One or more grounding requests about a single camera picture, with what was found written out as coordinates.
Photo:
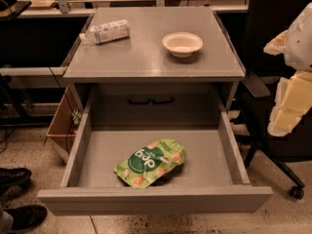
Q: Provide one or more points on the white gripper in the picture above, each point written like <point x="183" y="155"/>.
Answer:
<point x="300" y="44"/>

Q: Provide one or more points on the green rice chip bag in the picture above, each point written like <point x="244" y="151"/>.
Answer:
<point x="148" y="164"/>

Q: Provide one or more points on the grey open top drawer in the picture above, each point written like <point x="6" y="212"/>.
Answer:
<point x="213" y="178"/>

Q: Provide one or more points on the grey cabinet counter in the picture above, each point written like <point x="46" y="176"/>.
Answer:
<point x="142" y="55"/>

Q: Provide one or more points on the black office chair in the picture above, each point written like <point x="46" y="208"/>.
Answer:
<point x="264" y="20"/>

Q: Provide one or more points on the white paper bowl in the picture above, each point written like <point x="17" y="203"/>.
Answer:
<point x="182" y="44"/>

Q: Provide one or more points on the white plastic bottle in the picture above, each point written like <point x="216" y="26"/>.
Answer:
<point x="106" y="32"/>

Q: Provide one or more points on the brown cardboard box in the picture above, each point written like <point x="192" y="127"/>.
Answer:
<point x="62" y="131"/>

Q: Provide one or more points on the upper black shoe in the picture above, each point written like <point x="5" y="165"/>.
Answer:
<point x="12" y="177"/>

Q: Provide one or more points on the black shoe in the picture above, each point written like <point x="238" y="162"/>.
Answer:
<point x="25" y="217"/>
<point x="12" y="177"/>

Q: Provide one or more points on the lower black shoe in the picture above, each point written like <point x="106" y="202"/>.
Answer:
<point x="25" y="217"/>

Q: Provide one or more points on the black lower drawer handles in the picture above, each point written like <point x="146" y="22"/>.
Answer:
<point x="155" y="99"/>

